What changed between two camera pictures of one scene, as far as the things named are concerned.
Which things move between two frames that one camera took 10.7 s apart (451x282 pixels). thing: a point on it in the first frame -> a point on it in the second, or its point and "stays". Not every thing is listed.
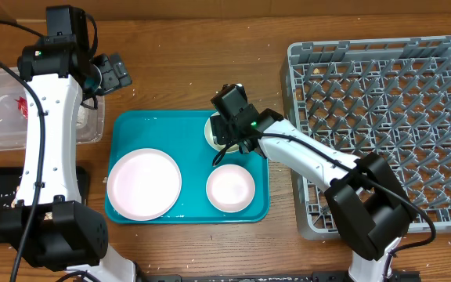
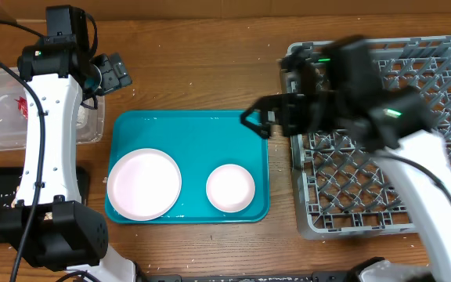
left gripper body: (113, 76) stays
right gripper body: (228, 131) -> (320, 116)
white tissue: (82, 117) stays
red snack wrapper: (22, 104) stays
